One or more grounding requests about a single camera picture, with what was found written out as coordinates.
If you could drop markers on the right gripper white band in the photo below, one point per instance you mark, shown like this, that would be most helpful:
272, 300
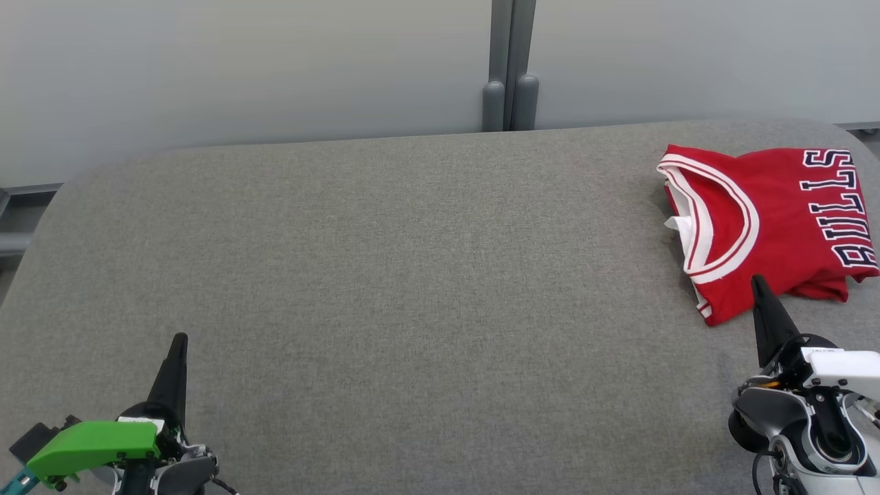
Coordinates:
839, 368

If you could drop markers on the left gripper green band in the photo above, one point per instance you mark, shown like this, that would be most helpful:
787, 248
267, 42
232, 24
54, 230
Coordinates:
96, 443

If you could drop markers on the red Bulls basketball jersey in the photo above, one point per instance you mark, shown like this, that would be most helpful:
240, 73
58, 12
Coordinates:
784, 220

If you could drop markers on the grey fabric sofa seat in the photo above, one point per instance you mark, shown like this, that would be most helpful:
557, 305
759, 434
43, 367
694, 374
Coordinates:
412, 275

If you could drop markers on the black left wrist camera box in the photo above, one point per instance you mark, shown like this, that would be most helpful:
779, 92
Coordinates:
31, 440

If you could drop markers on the grey metal wall rail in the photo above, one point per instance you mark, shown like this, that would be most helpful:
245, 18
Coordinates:
14, 244
859, 127

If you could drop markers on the grey metal partition post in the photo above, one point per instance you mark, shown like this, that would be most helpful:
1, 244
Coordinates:
509, 41

